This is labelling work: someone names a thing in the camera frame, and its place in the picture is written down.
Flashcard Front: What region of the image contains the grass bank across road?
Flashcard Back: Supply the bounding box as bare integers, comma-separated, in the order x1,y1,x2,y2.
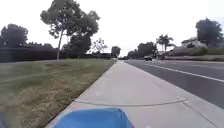
164,46,224,62

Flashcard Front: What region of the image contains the concrete kerb strip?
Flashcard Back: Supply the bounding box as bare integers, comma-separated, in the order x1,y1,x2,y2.
124,60,224,128

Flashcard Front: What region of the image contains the robot's own part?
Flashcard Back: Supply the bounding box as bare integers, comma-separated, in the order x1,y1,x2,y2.
53,107,136,128

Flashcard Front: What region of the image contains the dark vehicle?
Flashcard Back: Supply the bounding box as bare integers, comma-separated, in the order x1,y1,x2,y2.
143,55,153,62

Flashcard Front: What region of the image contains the small distant tree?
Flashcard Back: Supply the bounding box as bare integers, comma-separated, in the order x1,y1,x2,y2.
110,45,122,60

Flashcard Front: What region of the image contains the long dark hedge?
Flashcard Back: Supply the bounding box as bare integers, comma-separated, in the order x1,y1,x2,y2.
0,46,113,64

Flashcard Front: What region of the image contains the palm tree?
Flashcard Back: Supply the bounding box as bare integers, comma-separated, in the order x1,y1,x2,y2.
155,33,177,55

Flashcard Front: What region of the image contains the grey asphalt road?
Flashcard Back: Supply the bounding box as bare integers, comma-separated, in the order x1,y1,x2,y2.
125,59,224,110

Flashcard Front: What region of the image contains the grass verge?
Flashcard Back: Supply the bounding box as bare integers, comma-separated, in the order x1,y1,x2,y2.
0,58,118,128

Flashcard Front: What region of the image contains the distant row of trees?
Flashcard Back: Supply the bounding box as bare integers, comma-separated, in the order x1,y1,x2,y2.
125,41,158,61

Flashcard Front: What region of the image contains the pale building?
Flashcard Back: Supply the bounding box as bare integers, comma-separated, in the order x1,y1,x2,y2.
181,37,210,50

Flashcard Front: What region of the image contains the round dark tree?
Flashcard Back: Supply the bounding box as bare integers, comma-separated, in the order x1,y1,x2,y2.
0,23,30,50

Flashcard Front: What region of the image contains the dark broad tree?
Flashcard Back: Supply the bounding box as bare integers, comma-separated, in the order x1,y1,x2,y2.
195,17,224,49

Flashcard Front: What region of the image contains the grey concrete pavement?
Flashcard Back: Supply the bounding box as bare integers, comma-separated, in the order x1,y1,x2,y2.
44,59,224,128

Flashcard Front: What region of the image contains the large tall tree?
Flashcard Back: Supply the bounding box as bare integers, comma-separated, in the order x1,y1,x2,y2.
39,0,101,61

